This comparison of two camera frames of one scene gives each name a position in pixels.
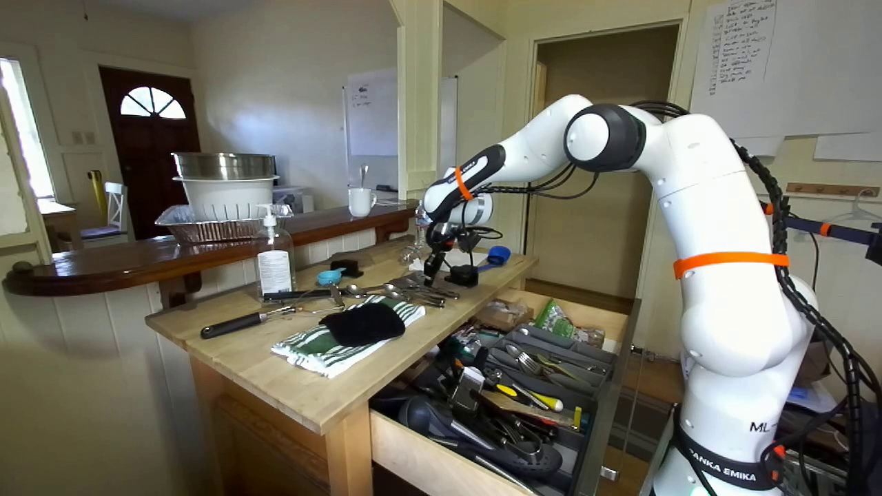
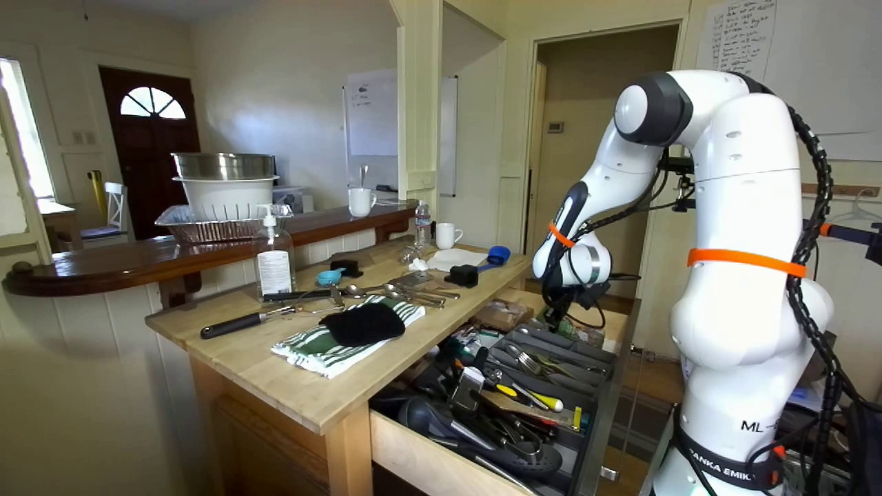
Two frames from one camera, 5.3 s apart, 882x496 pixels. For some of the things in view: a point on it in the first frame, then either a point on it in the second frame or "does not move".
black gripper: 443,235 to 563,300
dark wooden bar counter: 106,264 does not move
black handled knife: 246,322 does not move
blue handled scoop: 494,258 does not move
